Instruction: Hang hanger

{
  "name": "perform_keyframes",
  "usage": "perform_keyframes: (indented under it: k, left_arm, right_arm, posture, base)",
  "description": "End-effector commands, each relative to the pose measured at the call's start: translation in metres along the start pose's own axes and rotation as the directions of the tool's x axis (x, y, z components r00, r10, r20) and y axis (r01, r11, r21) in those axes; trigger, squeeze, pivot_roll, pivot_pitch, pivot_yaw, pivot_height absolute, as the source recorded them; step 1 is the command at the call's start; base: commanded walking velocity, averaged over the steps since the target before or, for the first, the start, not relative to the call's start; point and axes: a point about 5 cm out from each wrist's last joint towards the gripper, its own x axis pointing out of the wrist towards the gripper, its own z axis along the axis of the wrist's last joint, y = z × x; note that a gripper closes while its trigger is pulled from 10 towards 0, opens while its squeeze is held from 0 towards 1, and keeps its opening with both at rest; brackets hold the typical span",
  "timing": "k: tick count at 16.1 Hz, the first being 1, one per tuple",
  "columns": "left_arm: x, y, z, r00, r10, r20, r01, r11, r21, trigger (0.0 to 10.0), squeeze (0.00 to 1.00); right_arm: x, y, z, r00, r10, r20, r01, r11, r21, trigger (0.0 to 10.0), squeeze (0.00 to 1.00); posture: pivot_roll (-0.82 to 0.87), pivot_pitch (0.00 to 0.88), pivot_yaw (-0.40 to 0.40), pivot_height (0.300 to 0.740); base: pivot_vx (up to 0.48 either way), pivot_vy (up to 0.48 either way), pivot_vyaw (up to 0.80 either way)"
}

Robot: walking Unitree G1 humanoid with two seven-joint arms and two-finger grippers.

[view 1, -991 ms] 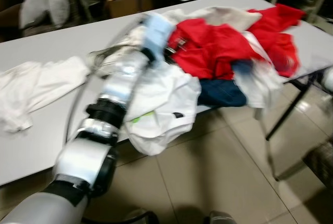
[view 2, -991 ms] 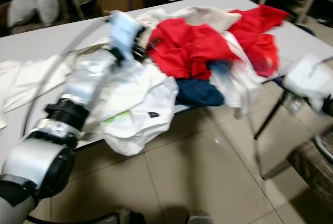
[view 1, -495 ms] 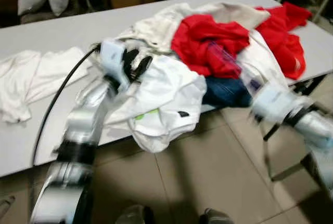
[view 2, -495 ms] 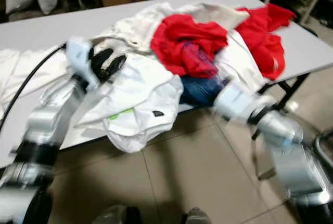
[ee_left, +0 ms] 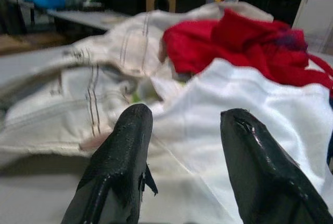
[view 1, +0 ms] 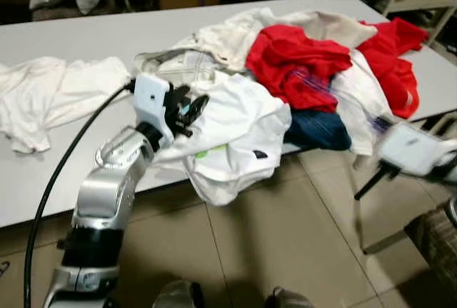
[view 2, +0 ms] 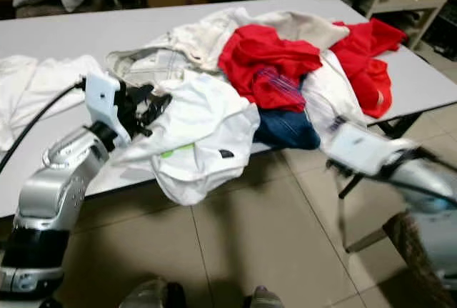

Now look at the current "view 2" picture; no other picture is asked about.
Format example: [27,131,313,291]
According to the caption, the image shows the plain red t-shirt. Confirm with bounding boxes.
[218,24,323,114]

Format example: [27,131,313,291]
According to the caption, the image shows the beige denim jacket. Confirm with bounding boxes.
[106,6,351,87]

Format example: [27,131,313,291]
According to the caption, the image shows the plain white t-shirt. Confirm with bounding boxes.
[0,54,90,151]

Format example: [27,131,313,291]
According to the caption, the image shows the navy blue jeans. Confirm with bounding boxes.
[253,108,322,151]

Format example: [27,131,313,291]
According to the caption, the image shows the grey left robot foot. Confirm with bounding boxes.
[121,279,186,308]

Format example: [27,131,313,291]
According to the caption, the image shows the grey robot foot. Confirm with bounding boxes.
[246,288,286,308]
[121,279,186,308]

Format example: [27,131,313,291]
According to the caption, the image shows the red garment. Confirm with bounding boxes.
[328,17,408,119]

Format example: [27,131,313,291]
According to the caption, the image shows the grey right robot foot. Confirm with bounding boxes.
[246,288,286,308]

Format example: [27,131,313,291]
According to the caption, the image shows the brown wicker basket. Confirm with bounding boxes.
[382,212,457,308]

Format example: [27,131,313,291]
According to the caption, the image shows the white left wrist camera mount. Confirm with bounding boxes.
[84,71,124,144]

